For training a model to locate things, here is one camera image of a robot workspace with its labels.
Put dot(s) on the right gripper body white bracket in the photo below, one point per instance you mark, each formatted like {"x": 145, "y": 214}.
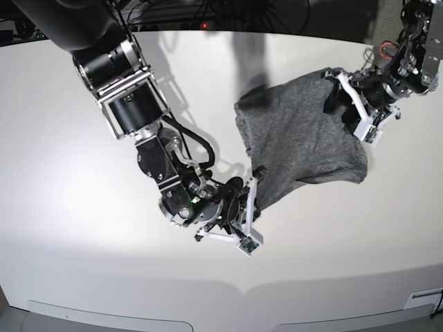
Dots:
{"x": 228, "y": 213}

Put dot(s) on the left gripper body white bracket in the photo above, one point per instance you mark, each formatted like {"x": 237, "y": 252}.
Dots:
{"x": 376, "y": 89}

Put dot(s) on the grey long-sleeve T-shirt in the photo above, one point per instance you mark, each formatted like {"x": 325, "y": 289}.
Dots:
{"x": 285, "y": 130}

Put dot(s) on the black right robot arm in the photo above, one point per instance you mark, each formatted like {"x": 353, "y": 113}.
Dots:
{"x": 109, "y": 61}

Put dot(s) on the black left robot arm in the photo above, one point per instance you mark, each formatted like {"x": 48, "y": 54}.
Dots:
{"x": 398, "y": 70}

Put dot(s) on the black power strip red light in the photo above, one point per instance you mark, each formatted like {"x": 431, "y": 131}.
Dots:
{"x": 177, "y": 25}

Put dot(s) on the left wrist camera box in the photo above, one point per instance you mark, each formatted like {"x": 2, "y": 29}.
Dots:
{"x": 368, "y": 133}

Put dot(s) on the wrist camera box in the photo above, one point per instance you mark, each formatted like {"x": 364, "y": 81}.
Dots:
{"x": 368, "y": 133}
{"x": 248, "y": 243}

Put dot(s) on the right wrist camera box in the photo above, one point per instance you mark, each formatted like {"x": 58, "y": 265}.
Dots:
{"x": 248, "y": 243}

